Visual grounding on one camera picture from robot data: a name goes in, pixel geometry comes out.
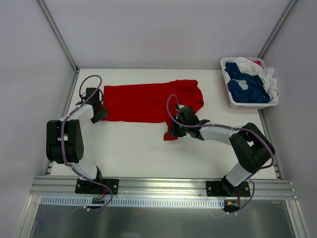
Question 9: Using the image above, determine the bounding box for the blue t shirt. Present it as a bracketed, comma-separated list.
[224, 62, 270, 104]

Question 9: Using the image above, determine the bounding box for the red t shirt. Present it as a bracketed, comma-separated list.
[103, 79, 204, 130]

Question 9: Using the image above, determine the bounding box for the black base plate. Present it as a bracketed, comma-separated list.
[206, 181, 251, 197]
[75, 178, 119, 195]

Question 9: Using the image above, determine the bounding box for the white slotted cable duct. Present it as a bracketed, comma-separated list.
[40, 195, 225, 209]

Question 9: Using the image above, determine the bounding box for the aluminium mounting rail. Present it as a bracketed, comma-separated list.
[29, 176, 298, 200]

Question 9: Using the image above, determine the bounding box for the white laundry basket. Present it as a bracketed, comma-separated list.
[220, 57, 279, 110]

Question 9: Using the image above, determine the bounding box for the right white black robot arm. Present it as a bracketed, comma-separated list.
[168, 105, 275, 196]

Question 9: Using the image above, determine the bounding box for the white t shirt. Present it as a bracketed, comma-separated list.
[233, 57, 280, 104]

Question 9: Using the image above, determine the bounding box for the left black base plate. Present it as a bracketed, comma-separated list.
[75, 178, 119, 195]

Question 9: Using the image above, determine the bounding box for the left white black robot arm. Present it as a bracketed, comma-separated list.
[46, 88, 108, 193]

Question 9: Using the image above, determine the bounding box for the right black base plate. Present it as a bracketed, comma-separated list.
[206, 181, 251, 197]

